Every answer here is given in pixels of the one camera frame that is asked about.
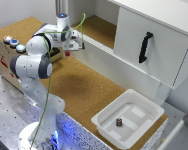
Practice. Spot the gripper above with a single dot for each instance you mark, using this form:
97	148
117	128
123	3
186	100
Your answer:
74	43

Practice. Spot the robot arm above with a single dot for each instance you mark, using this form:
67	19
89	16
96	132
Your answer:
34	65

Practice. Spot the white sliding door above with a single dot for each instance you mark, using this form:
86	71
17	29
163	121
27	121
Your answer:
127	40

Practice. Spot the green button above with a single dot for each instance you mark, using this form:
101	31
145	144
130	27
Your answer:
20	48

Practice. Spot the blue button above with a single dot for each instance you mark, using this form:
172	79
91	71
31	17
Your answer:
14	42

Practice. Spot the red button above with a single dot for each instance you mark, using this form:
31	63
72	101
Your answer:
7	39

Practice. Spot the purple block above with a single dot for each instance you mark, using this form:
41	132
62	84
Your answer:
119	122

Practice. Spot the white plastic box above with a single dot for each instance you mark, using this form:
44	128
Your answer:
144	106

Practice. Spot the white cabinet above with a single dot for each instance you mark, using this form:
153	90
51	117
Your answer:
180	13

